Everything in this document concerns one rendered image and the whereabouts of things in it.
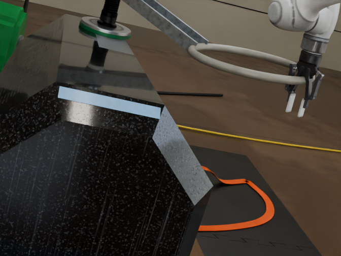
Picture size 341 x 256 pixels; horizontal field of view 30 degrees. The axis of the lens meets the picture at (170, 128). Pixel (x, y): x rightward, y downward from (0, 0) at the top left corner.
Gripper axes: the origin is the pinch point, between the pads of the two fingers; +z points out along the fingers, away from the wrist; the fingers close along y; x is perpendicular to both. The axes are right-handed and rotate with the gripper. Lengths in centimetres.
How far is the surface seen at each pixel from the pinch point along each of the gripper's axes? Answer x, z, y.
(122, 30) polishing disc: 15, -6, 79
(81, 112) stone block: 82, 4, 23
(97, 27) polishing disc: 27, -7, 81
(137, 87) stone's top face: 57, -1, 27
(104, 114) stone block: 76, 4, 20
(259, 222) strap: -67, 82, 36
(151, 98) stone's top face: 59, -1, 18
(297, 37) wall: -511, 50, 286
